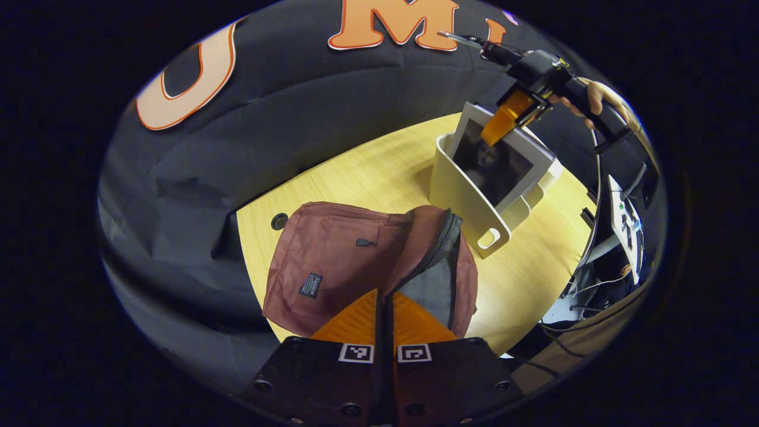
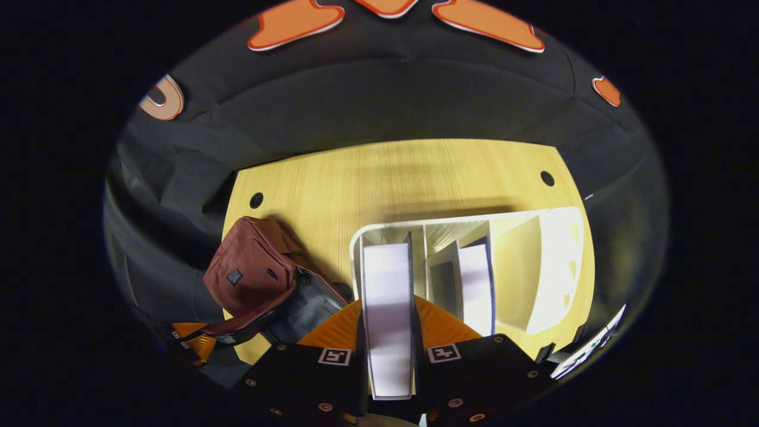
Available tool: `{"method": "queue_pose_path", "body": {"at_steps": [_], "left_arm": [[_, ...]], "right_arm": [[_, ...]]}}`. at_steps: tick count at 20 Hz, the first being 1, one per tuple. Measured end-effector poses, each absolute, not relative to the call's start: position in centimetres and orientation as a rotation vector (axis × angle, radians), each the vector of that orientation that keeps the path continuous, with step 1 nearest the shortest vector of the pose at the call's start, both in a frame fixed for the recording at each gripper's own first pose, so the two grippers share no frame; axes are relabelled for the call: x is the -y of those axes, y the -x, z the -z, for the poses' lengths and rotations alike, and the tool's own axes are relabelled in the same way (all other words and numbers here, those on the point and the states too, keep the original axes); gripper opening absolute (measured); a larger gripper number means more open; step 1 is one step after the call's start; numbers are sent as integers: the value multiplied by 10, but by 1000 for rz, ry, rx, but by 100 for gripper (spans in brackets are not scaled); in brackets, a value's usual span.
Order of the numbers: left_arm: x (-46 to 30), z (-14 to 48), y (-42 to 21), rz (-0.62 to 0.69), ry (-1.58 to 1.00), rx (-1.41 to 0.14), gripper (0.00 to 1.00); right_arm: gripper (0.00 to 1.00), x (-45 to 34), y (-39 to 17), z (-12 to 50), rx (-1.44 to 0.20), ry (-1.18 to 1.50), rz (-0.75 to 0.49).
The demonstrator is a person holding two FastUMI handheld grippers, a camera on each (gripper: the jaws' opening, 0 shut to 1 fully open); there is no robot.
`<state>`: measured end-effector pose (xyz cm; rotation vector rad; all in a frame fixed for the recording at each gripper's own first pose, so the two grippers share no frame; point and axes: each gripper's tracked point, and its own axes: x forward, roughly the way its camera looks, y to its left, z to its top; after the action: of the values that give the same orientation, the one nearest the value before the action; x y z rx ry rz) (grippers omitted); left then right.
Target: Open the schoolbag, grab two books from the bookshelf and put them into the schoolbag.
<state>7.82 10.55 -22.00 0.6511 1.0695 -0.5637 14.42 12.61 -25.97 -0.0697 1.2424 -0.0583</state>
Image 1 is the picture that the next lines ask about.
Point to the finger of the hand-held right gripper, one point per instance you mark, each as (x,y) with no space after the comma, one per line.
(507,115)

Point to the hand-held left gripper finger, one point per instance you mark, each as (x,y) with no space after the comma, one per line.
(391,385)
(379,385)

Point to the portrait cover book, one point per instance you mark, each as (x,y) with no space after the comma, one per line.
(498,166)

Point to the white plastic bookshelf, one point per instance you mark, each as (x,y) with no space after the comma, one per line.
(456,190)

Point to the maroon schoolbag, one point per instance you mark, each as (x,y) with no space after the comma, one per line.
(332,255)

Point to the white device panel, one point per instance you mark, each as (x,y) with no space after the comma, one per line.
(625,225)

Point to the black table edge bracket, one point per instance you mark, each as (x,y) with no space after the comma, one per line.
(588,217)

